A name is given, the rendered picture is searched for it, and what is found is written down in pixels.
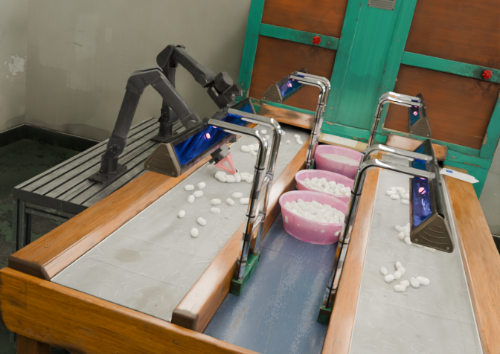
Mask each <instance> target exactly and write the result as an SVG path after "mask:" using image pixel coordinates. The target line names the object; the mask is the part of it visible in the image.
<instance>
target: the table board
mask: <svg viewBox="0 0 500 354"><path fill-rule="evenodd" d="M0 321H1V324H3V325H4V326H5V327H6V328H7V329H8V330H10V331H12V332H15V333H17V334H20V335H23V336H25V337H28V338H31V339H33V340H36V341H39V342H42V343H44V344H47V345H49V346H52V347H56V348H59V349H65V350H67V351H68V352H70V353H71V354H260V353H256V352H255V351H252V350H248V349H246V348H243V347H239V346H237V345H234V344H230V343H228V342H225V341H222V340H219V339H217V338H213V337H211V336H208V335H204V334H202V333H199V332H195V331H193V330H191V329H187V328H184V327H182V326H178V325H175V324H172V323H169V322H166V321H163V320H161V319H158V318H154V317H152V316H149V315H145V314H143V313H140V312H136V311H135V310H132V309H128V308H126V307H123V306H119V305H117V304H114V303H110V302H108V301H105V300H102V299H100V298H97V297H93V296H91V295H87V294H84V293H82V292H78V291H75V290H73V289H70V288H67V287H64V286H61V285H58V284H56V283H52V282H49V281H47V280H43V279H41V278H38V277H34V276H32V275H29V274H26V273H23V272H20V271H17V270H15V269H12V268H8V267H4V268H3V269H1V270H0Z"/></svg>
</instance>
